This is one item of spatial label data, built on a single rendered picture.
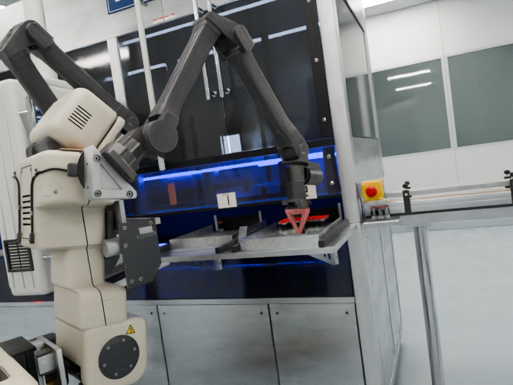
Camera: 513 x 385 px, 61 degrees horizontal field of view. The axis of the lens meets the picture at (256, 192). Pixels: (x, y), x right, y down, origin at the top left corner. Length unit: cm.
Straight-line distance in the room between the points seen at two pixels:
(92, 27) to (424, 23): 489
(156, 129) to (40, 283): 86
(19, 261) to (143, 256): 70
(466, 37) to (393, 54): 88
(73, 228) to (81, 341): 26
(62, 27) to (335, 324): 180
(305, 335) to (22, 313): 157
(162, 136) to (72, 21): 137
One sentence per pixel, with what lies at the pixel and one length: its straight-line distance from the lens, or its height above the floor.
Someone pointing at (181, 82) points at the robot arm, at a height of 137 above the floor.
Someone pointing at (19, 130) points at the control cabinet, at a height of 137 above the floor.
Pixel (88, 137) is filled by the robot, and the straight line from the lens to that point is 113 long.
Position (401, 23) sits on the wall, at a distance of 644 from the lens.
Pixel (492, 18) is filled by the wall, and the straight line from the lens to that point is 644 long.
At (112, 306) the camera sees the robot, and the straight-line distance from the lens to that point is 115.
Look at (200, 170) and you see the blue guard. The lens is 187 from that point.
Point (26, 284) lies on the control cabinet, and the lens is 176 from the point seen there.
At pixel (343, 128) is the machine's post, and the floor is 123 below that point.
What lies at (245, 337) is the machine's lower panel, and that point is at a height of 43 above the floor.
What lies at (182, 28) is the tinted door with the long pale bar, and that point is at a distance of 197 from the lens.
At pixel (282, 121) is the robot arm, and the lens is 131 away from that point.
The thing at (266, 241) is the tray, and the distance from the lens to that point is 137.
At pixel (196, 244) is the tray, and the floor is 89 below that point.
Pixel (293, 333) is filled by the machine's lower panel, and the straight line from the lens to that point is 186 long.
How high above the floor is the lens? 113
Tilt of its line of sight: 3 degrees down
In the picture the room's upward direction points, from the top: 8 degrees counter-clockwise
